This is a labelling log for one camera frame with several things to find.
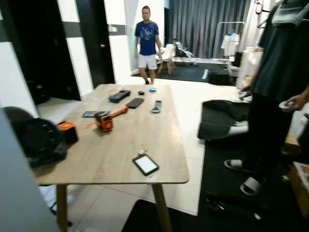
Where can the black round speaker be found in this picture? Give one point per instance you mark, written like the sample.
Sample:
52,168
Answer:
43,142

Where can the small orange black box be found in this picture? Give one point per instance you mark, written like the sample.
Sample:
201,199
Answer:
67,127

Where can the wide black door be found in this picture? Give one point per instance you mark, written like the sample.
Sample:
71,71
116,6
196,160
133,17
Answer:
38,48

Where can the flat grey wallet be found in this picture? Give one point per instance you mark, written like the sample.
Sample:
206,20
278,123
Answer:
90,114

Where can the orange black tape measure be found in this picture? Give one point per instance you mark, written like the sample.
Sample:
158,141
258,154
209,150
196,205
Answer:
105,121

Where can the narrow black door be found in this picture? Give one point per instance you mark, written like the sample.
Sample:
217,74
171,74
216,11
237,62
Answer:
95,43

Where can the black oblong case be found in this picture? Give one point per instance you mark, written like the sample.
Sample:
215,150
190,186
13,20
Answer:
119,95

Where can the light wooden table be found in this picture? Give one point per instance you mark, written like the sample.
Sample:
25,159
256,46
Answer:
118,145

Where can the black smartphone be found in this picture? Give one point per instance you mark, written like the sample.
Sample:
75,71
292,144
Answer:
134,103

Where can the small dark blue cap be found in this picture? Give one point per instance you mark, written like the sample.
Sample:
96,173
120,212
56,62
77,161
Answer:
140,93

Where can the black card holder with keyring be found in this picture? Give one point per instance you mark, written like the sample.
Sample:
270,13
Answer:
146,165

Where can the small light blue cap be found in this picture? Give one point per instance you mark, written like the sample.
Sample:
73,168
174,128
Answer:
152,89

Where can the man in blue shirt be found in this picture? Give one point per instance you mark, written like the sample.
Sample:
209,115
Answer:
147,35

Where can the black floor mat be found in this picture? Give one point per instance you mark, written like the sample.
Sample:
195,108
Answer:
147,217

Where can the white chair wooden legs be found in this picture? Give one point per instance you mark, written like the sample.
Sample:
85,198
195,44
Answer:
169,51

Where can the black carpet under chairs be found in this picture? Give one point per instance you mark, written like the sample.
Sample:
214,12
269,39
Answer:
188,73

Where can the grey reclining chair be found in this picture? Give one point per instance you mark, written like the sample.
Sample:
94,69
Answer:
184,51

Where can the grey curtain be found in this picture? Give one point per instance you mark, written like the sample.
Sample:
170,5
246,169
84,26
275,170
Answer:
198,24

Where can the black floor box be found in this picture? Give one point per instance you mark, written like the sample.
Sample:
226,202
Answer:
219,77

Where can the white hanging garment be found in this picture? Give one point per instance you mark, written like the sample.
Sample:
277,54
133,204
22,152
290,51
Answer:
231,44

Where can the white metal clothes rack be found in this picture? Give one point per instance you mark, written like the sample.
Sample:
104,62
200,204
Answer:
229,22

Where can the white floor appliance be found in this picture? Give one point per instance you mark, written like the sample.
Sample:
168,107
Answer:
250,65

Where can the white handheld controller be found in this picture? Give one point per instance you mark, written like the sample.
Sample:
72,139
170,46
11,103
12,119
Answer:
285,104

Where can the person in black clothes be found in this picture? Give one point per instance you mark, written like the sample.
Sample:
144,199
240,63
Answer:
282,53

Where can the brown cardboard box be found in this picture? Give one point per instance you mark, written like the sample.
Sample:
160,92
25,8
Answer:
300,186

